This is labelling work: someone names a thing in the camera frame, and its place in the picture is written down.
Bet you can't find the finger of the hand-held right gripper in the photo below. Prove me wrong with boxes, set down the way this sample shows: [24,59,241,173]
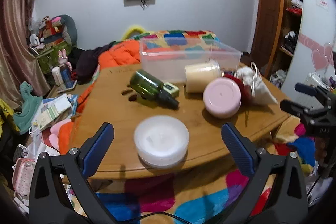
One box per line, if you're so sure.
[294,83,336,109]
[280,99,319,122]

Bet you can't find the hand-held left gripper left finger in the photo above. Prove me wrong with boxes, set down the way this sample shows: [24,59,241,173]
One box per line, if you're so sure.
[28,122,116,224]

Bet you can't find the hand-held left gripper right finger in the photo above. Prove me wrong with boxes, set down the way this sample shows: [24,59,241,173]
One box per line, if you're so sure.
[221,122,309,224]

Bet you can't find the white drawstring bag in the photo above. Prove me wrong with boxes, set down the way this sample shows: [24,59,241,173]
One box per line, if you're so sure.
[234,62,279,106]

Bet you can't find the dark green spray bottle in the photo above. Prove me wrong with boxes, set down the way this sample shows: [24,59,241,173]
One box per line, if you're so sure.
[130,70,180,109]

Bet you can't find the clear jar with cream contents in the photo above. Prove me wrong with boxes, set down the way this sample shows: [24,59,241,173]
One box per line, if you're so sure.
[184,61,222,94]

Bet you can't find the clear plastic storage bin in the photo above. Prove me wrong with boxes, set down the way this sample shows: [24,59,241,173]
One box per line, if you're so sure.
[140,38,243,84]

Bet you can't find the wooden desktop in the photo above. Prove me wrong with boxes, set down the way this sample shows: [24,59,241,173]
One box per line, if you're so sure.
[66,64,293,180]

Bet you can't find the red fluffy ornament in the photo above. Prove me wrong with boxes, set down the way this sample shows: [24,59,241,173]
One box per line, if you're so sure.
[223,74,254,107]

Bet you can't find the dark clothes on shelf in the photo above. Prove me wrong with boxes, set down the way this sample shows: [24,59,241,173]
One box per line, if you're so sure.
[282,31,297,54]

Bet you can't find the pink round container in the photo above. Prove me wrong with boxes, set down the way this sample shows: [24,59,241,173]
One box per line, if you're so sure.
[203,77,242,119]

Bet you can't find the pile of paper booklets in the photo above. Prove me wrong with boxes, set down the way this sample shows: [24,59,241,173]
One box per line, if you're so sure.
[31,94,78,132]

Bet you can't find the white round plastic lid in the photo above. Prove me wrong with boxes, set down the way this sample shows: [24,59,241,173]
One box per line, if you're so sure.
[134,115,190,169]

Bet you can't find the white wardrobe with pink hearts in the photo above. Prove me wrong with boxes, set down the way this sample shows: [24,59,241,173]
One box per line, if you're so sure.
[281,0,336,98]

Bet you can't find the white tablet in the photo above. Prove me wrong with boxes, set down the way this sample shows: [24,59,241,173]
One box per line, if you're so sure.
[61,80,78,92]

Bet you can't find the wooden shelf unit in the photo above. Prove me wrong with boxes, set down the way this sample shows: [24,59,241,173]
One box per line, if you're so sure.
[265,0,306,88]

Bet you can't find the colourful patchwork blanket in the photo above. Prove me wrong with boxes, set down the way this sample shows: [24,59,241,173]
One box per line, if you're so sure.
[96,30,319,224]

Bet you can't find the blue bottle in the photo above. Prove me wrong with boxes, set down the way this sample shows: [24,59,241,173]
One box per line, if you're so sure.
[60,67,72,84]

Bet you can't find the brown wooden door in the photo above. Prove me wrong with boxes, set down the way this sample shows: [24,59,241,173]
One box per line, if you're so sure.
[251,0,285,75]

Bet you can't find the green dinosaur toy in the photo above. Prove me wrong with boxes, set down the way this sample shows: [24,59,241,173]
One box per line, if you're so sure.
[13,81,43,134]

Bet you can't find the white bottle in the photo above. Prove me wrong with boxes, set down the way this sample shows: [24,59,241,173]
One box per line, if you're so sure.
[52,66,63,86]

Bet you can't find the pink dotted pouch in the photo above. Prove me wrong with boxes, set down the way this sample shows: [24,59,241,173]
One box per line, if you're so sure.
[12,157,36,193]

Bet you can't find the small dotted game tile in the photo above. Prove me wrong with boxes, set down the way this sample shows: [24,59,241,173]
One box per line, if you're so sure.
[162,83,180,98]

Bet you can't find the dark purple clothing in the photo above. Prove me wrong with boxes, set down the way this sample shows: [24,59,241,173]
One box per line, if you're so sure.
[69,42,116,84]

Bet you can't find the orange puffer jacket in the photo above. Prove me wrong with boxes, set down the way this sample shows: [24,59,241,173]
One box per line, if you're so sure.
[58,40,143,155]

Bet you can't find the pink bunny toy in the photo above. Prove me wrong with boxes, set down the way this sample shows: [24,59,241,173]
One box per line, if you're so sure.
[58,49,72,69]

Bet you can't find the green patterned box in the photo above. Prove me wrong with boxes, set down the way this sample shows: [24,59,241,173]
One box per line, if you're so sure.
[37,39,72,75]

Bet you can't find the grey round cushion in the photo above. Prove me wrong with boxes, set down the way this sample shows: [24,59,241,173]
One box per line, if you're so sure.
[51,14,78,47]

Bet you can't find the yellow foam loop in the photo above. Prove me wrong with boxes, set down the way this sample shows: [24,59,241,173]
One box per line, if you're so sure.
[121,25,146,41]

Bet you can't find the patchwork plush toy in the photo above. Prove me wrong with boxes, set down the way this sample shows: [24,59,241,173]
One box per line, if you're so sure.
[38,16,63,39]

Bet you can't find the pink curtain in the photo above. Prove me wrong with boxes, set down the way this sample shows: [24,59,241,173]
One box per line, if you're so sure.
[0,0,51,111]

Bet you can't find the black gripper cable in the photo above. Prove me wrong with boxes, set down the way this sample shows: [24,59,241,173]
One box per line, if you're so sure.
[139,212,189,224]

